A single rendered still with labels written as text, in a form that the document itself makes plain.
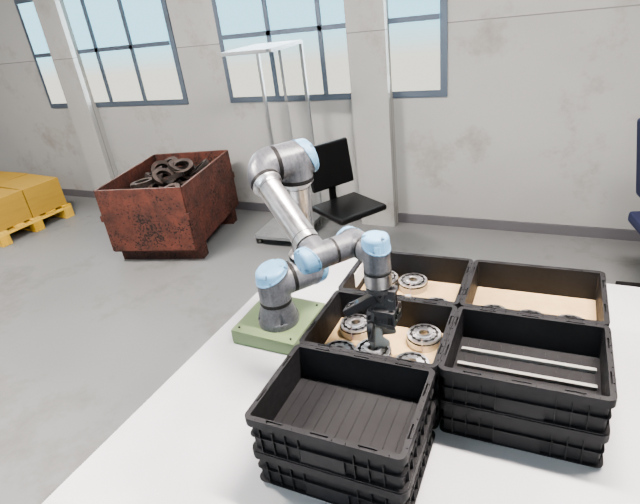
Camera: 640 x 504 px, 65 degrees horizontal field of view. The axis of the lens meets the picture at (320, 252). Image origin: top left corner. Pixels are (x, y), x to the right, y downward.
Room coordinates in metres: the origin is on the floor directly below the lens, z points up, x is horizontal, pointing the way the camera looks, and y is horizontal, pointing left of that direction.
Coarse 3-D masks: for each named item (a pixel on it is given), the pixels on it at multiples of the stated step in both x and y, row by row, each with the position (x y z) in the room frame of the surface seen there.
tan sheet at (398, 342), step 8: (336, 328) 1.35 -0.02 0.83; (400, 328) 1.31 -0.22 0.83; (408, 328) 1.30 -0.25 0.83; (336, 336) 1.31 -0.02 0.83; (384, 336) 1.28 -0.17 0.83; (392, 336) 1.27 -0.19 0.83; (400, 336) 1.27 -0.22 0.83; (392, 344) 1.23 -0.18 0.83; (400, 344) 1.23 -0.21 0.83; (392, 352) 1.20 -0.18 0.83; (400, 352) 1.19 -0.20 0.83; (424, 352) 1.18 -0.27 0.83; (432, 352) 1.17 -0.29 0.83; (432, 360) 1.14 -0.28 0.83
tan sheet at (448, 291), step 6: (432, 282) 1.56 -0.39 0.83; (438, 282) 1.56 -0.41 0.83; (432, 288) 1.52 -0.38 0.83; (438, 288) 1.52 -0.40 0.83; (444, 288) 1.51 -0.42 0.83; (450, 288) 1.51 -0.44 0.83; (456, 288) 1.50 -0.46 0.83; (402, 294) 1.51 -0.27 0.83; (420, 294) 1.49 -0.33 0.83; (426, 294) 1.49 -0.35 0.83; (432, 294) 1.48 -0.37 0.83; (438, 294) 1.48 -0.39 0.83; (444, 294) 1.47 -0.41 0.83; (450, 294) 1.47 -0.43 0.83; (456, 294) 1.46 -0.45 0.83; (450, 300) 1.43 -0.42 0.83
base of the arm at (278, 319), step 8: (288, 304) 1.52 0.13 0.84; (264, 312) 1.51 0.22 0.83; (272, 312) 1.49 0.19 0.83; (280, 312) 1.49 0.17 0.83; (288, 312) 1.51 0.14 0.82; (296, 312) 1.54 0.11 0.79; (264, 320) 1.50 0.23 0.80; (272, 320) 1.49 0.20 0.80; (280, 320) 1.50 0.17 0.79; (288, 320) 1.49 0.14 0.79; (296, 320) 1.52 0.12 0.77; (264, 328) 1.50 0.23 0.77; (272, 328) 1.48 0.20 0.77; (280, 328) 1.48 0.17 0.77; (288, 328) 1.49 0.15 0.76
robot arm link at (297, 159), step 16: (288, 144) 1.56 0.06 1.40; (304, 144) 1.57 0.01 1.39; (288, 160) 1.52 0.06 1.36; (304, 160) 1.54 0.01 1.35; (288, 176) 1.53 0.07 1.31; (304, 176) 1.54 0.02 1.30; (288, 192) 1.56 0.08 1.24; (304, 192) 1.56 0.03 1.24; (304, 208) 1.56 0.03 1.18; (320, 272) 1.57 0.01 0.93
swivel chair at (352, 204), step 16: (320, 144) 3.53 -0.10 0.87; (336, 144) 3.58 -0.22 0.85; (320, 160) 3.49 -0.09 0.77; (336, 160) 3.55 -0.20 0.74; (320, 176) 3.46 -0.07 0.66; (336, 176) 3.53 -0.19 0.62; (352, 176) 3.59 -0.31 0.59; (352, 192) 3.61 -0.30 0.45; (320, 208) 3.37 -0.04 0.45; (336, 208) 3.33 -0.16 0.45; (352, 208) 3.29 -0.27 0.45; (368, 208) 3.25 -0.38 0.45; (384, 208) 3.28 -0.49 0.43; (352, 224) 3.36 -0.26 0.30
